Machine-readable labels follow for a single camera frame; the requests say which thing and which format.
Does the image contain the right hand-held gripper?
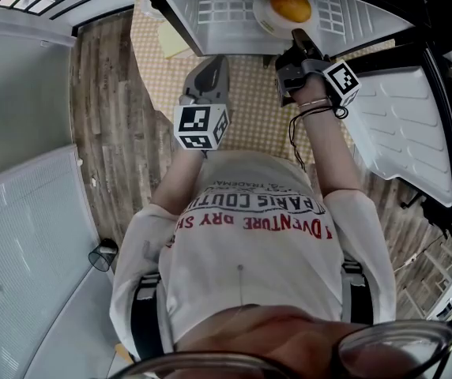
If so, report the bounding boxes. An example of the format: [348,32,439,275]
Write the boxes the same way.
[274,28,362,109]

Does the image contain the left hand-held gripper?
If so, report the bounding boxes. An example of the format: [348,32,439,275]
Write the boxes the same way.
[173,56,232,152]

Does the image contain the orange fruit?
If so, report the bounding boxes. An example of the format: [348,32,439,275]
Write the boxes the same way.
[269,0,313,24]

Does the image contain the white plate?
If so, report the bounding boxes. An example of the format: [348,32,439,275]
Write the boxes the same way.
[252,0,318,41]

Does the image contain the person's left forearm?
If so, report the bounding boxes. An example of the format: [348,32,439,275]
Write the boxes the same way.
[152,146,212,217]

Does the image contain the person's right forearm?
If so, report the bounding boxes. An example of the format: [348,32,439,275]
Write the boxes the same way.
[288,75,364,197]

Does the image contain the yellow cloth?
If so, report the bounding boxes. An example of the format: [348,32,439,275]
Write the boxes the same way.
[156,21,192,61]

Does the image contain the white printed t-shirt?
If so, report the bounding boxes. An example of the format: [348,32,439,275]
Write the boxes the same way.
[108,149,397,363]

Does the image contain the black mesh bin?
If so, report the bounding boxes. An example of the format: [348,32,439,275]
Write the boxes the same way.
[88,238,118,273]

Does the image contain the frosted glass door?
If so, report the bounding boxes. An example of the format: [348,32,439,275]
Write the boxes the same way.
[0,143,107,379]

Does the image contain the person's face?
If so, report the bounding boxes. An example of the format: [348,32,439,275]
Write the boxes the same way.
[175,304,450,379]

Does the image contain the dark-framed glasses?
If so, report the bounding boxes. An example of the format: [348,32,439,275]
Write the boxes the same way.
[106,319,452,379]

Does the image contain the thin metal bracelet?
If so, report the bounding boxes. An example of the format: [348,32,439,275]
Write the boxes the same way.
[296,96,332,108]

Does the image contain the black cord bracelet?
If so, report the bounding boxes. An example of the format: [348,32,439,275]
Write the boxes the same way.
[288,103,350,172]

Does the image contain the black harness strap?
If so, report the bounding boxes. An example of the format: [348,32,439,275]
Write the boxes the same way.
[130,271,164,362]
[339,260,375,326]

